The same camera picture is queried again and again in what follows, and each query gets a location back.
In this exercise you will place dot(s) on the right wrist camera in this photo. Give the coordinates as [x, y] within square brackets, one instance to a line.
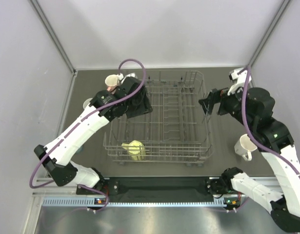
[238, 77]

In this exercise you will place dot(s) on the grey wire dish rack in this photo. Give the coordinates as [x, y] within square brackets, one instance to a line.
[177, 131]

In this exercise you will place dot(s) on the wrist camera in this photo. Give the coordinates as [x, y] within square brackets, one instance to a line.
[122, 77]
[238, 77]

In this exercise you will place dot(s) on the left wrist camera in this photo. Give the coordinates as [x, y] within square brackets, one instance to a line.
[122, 77]

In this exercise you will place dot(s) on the aluminium frame rail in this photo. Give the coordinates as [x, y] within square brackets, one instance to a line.
[68, 197]

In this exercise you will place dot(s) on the plain blue mug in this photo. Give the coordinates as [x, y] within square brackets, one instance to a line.
[79, 150]

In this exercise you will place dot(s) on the white mug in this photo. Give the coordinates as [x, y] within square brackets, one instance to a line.
[244, 147]

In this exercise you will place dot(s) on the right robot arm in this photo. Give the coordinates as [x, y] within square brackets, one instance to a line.
[275, 144]

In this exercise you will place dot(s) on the blue floral mug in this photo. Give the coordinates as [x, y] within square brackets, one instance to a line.
[86, 103]

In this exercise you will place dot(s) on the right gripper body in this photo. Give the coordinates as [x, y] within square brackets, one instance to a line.
[227, 102]

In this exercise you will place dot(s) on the pink mug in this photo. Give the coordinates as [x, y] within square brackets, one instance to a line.
[112, 83]

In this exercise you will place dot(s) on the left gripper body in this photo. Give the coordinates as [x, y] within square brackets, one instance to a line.
[139, 106]

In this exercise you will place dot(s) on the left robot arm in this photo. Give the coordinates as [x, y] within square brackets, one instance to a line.
[104, 107]

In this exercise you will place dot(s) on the yellow mug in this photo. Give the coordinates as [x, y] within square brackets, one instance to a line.
[135, 149]

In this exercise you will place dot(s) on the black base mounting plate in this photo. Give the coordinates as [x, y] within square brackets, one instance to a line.
[122, 185]

